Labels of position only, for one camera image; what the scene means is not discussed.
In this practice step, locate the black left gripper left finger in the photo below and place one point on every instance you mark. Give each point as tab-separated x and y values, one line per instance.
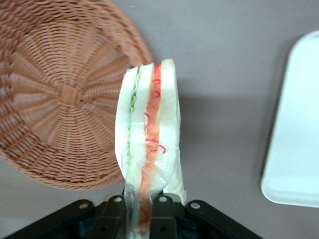
109	219

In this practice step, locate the large brown round wicker basket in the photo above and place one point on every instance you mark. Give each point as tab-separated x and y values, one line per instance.
57	99

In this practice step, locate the cream rectangular plastic tray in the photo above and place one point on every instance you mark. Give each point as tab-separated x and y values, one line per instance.
296	137

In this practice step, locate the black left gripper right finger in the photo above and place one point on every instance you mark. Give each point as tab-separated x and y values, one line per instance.
164	219

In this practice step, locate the plastic sandwich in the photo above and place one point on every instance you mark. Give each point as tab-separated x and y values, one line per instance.
152	119

